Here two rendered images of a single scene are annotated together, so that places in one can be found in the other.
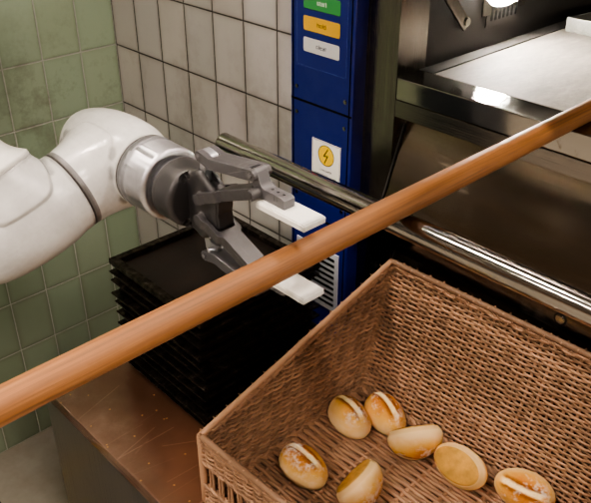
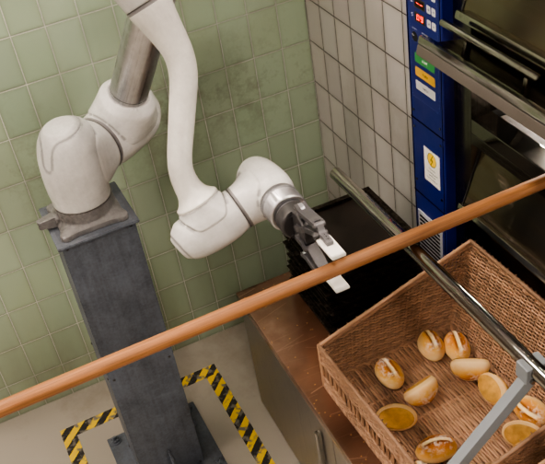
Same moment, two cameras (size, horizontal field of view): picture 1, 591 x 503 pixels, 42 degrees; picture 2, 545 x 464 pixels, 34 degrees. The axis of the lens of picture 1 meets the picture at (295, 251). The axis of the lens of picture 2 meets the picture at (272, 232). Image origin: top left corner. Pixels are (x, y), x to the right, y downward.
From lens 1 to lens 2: 1.03 m
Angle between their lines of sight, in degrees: 21
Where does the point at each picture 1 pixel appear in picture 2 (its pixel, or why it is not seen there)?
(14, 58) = (234, 59)
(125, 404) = (287, 316)
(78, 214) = (239, 225)
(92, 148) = (249, 189)
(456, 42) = not seen: hidden behind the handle
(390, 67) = (467, 111)
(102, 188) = (253, 211)
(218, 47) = (371, 63)
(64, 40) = (270, 41)
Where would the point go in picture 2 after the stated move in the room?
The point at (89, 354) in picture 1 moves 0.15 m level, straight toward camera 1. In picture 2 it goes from (225, 312) to (221, 371)
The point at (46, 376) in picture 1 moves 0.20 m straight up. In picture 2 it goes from (205, 320) to (184, 237)
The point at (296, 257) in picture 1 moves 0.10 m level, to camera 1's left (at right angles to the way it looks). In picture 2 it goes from (332, 270) to (284, 265)
